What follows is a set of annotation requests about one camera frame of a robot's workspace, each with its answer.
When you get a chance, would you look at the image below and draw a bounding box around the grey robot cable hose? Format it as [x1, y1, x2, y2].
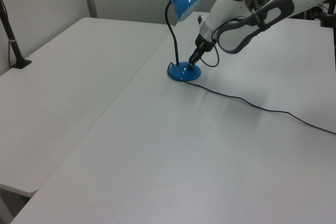
[213, 0, 295, 56]

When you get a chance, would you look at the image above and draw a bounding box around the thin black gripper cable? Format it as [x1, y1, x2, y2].
[202, 40, 219, 68]

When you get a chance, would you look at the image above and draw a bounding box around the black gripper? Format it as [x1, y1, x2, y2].
[188, 33, 213, 71]

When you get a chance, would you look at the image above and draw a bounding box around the blue desk lamp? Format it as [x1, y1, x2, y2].
[164, 0, 203, 82]

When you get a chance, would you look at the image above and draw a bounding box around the black clamp mount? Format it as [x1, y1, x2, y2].
[319, 0, 336, 28]

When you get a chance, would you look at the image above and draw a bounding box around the black lamp power cord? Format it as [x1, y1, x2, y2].
[166, 62, 336, 135]

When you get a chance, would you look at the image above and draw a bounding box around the black camera pole with clamp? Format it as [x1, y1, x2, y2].
[0, 0, 33, 70]

